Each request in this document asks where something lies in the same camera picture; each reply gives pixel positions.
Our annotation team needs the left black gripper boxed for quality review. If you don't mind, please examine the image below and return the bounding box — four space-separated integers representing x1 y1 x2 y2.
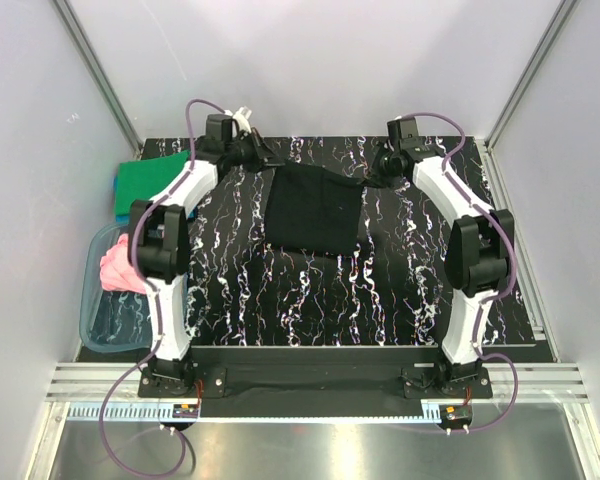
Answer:
225 128 284 174

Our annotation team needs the black t shirt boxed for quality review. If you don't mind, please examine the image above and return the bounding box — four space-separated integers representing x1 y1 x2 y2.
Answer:
264 162 365 256

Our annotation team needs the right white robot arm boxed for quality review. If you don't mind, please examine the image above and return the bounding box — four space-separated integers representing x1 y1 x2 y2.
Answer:
369 144 517 397

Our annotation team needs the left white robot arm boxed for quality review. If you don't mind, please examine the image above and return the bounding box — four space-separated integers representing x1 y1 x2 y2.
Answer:
128 129 283 396

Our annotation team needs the folded green t shirt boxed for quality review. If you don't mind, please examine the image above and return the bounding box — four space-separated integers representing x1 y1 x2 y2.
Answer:
116 150 190 213

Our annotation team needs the folded blue t shirt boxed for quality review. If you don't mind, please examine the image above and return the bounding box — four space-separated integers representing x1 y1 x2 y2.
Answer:
112 176 199 223

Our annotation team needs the pink t shirt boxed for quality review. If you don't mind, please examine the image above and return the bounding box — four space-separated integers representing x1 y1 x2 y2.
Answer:
99 233 146 295

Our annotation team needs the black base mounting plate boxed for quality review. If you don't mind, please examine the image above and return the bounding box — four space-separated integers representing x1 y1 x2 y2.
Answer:
138 346 493 400

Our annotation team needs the clear blue plastic bin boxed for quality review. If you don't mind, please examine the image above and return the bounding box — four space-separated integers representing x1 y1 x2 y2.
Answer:
77 222 191 355

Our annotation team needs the left aluminium frame post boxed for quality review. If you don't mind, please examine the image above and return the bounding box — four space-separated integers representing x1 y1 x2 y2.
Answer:
50 0 144 155

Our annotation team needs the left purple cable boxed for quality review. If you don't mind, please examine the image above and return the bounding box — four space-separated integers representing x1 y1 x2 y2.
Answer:
99 98 231 476

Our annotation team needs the white slotted cable duct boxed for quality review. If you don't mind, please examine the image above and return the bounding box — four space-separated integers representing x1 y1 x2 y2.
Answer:
67 400 441 424

